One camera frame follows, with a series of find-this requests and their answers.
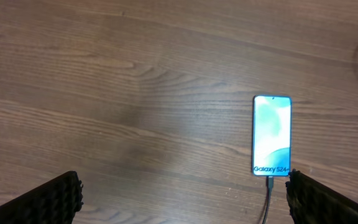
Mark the blue Galaxy smartphone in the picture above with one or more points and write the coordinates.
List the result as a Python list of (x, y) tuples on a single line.
[(271, 140)]

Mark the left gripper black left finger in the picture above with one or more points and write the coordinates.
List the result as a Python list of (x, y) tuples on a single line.
[(56, 201)]

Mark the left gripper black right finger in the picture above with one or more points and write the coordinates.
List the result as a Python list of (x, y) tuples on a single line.
[(311, 202)]

